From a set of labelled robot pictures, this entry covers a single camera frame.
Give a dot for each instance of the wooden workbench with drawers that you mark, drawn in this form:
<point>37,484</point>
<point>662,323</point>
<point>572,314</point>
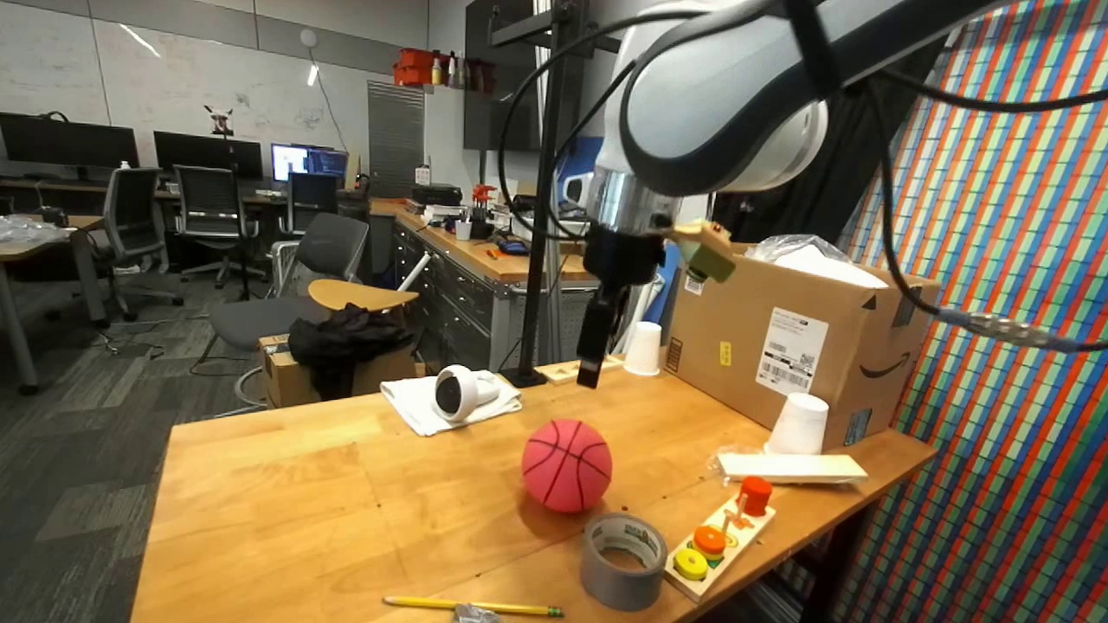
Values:
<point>471,287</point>

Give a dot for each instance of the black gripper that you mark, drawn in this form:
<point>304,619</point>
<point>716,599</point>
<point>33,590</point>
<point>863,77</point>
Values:
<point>623,252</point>

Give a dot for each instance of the round wooden stool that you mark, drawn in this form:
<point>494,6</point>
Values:
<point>361,294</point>

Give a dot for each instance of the cardboard shipping box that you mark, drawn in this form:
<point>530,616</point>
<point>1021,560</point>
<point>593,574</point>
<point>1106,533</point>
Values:
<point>797,346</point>

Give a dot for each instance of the crumpled silver foil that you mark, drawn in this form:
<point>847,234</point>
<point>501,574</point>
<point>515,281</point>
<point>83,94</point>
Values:
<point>471,615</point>

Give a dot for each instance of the multicolour patterned backdrop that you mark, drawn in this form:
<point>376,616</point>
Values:
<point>1014,460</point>

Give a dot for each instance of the white folded cloth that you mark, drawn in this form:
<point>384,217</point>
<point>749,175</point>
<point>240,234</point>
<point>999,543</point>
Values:
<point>444,412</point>

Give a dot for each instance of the pink rubber basketball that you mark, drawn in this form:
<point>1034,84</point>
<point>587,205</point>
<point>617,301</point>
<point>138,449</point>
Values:
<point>564,464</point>

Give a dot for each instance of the white VR controller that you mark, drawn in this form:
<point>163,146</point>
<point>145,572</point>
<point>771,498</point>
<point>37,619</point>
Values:
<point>465,392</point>

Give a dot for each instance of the black backpack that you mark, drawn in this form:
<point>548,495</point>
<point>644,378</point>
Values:
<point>346,340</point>

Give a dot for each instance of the red stacking cylinder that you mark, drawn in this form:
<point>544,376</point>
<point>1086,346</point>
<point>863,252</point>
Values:
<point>757,495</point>

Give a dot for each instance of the yellow pencil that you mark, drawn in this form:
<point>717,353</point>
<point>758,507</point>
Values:
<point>471,604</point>

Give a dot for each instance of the small cardboard box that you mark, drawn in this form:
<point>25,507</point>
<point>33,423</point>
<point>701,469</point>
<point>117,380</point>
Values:
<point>277,376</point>

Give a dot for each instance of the grey office chair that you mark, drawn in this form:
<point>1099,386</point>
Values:
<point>314,279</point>

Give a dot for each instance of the black office chair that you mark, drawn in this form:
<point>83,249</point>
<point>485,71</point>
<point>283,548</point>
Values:
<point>134,225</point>
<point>210,210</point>

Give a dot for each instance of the lit computer monitor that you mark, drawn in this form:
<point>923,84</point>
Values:
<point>306,159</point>

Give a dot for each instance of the wooden strip with holes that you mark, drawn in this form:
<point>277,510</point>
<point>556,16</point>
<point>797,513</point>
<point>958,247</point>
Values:
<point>564,372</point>

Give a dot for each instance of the white flat board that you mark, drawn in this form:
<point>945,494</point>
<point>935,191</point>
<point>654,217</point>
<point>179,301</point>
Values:
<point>791,469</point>

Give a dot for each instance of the white plastic bag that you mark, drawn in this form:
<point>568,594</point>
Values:
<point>808,258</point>

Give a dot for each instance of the grey duct tape roll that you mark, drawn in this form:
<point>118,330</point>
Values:
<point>623,567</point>

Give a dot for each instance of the white paper cup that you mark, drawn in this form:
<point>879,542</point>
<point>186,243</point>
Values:
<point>797,423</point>
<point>643,346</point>

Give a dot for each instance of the black computer monitor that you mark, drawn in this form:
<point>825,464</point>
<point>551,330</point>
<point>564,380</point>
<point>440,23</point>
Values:
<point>70,142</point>
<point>210,149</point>

